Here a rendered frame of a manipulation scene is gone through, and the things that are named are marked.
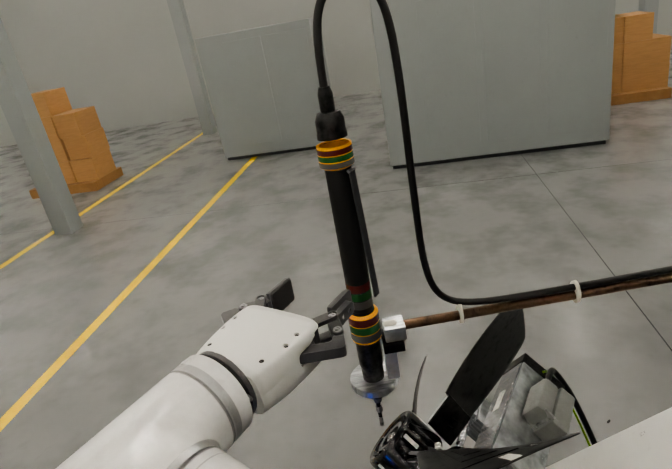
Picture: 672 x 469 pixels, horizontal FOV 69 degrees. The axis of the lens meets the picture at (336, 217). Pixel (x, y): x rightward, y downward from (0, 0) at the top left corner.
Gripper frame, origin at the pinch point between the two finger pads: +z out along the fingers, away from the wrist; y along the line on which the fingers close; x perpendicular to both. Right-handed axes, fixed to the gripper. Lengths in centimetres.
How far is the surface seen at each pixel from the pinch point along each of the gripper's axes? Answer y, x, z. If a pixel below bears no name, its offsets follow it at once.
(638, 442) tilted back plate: 34, -40, 32
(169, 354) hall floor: -237, -170, 119
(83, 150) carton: -725, -114, 382
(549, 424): 19, -52, 41
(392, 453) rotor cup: -1.7, -41.4, 14.7
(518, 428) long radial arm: 14, -54, 40
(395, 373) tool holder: 3.4, -18.6, 10.6
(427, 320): 7.4, -11.2, 14.6
